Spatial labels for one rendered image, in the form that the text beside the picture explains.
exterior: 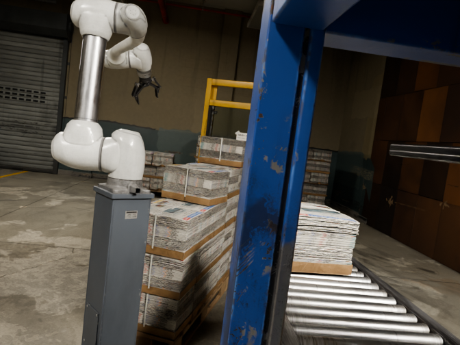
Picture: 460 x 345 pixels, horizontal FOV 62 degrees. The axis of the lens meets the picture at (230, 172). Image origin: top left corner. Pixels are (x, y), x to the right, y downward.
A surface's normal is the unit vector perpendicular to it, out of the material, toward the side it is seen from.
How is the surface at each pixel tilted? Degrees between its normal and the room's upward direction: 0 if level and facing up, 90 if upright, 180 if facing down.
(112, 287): 90
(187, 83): 90
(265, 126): 90
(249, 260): 90
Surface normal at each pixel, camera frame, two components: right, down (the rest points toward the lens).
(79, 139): 0.18, -0.05
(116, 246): 0.66, 0.15
